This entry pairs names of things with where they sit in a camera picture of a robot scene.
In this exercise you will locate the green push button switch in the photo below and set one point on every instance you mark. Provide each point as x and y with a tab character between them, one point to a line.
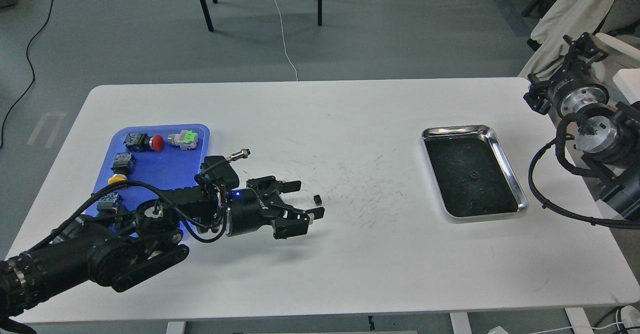
109	204

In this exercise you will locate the yellow push button switch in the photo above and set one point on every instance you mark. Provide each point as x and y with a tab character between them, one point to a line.
122	166

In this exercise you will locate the white chair with cloth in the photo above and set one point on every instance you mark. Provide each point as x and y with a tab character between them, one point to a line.
573	18

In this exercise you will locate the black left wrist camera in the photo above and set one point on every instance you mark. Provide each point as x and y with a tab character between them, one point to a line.
218	169

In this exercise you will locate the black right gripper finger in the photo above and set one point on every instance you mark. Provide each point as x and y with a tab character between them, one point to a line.
536	97
583	52

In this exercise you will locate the silver metal tray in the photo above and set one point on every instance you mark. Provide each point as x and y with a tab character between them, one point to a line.
453	152

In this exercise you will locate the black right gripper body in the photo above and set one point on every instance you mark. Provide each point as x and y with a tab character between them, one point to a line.
569	92

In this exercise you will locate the blue plastic tray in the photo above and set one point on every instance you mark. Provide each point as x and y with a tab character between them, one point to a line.
169	169

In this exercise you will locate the green grey switch part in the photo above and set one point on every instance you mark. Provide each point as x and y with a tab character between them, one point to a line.
185	140

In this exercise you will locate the red push button switch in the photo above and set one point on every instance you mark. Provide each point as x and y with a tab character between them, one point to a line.
142	142

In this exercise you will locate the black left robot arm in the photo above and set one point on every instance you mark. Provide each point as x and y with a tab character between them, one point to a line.
126	248

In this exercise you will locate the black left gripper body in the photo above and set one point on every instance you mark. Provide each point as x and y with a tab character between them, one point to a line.
246	212

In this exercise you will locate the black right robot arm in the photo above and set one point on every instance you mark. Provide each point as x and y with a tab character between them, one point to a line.
592	139

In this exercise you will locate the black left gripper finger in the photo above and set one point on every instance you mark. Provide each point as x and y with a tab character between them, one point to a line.
268	186
293	224

